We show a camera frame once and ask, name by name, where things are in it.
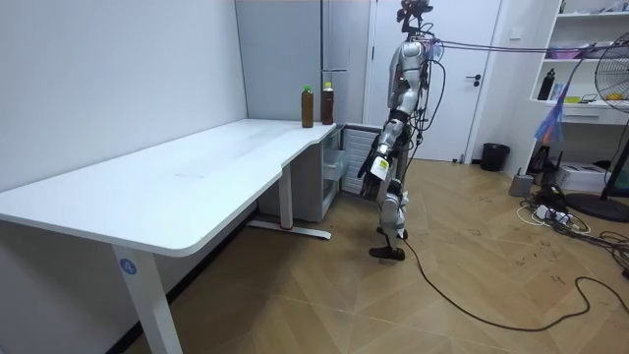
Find white power strip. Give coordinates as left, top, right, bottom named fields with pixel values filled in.
left=534, top=203, right=572, bottom=225

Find robot legs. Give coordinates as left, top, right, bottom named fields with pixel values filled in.
left=368, top=147, right=411, bottom=263

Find black trash bin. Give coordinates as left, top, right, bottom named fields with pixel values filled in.
left=480, top=142, right=512, bottom=173

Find black water bottle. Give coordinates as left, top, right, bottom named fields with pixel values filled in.
left=537, top=68, right=557, bottom=102

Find black standing fan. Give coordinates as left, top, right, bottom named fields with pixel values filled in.
left=563, top=30, right=629, bottom=223

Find grey fridge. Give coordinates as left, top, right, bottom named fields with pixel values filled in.
left=234, top=0, right=372, bottom=223

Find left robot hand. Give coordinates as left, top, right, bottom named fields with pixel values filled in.
left=357, top=145, right=395, bottom=201

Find black floor cable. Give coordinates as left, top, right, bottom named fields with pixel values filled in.
left=401, top=237, right=629, bottom=333

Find white shelf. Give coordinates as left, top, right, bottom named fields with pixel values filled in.
left=526, top=0, right=629, bottom=174

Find white desk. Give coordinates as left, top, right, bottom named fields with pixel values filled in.
left=0, top=117, right=338, bottom=354

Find white cardboard box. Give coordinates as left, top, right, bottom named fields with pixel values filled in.
left=555, top=161, right=611, bottom=194

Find tangled floor cables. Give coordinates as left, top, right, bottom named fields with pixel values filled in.
left=515, top=194, right=629, bottom=279

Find pink basin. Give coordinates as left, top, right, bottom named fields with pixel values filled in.
left=546, top=46, right=583, bottom=61

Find yellow-capped dark drink bottle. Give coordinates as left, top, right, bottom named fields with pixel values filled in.
left=320, top=81, right=335, bottom=126

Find robot body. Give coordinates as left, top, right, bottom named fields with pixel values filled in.
left=386, top=0, right=447, bottom=153

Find cable bundle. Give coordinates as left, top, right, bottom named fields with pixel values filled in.
left=426, top=37, right=629, bottom=145

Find open fridge door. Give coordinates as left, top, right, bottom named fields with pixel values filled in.
left=340, top=124, right=384, bottom=197

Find small grey device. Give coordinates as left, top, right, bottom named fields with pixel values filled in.
left=508, top=167, right=535, bottom=199

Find green-capped brown drink bottle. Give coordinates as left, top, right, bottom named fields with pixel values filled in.
left=301, top=84, right=315, bottom=130

